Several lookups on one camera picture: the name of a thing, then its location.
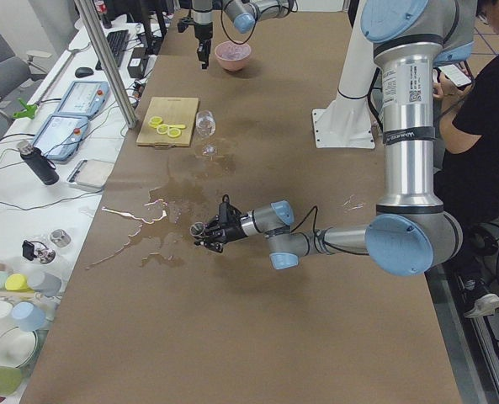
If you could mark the black water bottle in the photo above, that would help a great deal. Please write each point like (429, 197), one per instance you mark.
(41, 166)

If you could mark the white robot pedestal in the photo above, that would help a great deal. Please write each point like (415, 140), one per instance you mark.
(346, 121)

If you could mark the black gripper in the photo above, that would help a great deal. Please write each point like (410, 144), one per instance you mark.
(235, 229)
(201, 30)

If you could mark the light blue cup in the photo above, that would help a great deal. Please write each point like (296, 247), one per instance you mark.
(28, 317)

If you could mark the clear wine glass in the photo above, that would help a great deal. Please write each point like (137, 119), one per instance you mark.
(205, 126)

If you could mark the bamboo cutting board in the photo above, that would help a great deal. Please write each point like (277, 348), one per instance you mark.
(173, 110)

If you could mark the black computer mouse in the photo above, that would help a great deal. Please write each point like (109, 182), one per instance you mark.
(83, 71)

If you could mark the yellow cup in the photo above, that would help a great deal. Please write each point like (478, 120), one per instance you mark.
(17, 283)

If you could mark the person in black shirt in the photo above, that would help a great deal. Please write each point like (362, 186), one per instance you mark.
(468, 183)

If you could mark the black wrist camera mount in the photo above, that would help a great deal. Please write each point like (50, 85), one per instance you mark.
(184, 23)

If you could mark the far lemon slice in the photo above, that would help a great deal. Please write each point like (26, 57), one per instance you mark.
(155, 121)

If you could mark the lower teach pendant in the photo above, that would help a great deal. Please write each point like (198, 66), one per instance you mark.
(60, 136)

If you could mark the steel jigger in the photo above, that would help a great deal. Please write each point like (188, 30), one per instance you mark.
(197, 229)

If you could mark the teach pendant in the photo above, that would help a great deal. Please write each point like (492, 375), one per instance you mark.
(83, 98)
(60, 136)

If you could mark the lemon slice near handle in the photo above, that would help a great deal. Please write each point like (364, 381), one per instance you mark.
(174, 133)

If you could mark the pink bowl of ice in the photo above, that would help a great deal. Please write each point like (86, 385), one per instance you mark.
(232, 57)

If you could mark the black keyboard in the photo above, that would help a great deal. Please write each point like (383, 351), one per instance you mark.
(117, 41)

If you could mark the green clamp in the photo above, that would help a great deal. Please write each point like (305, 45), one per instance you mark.
(27, 110)

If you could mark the upper teach pendant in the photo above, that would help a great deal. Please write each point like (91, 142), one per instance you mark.
(83, 98)

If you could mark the aluminium frame post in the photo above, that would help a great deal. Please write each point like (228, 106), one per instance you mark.
(101, 47)

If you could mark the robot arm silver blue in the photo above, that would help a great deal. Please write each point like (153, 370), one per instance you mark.
(400, 43)
(243, 14)

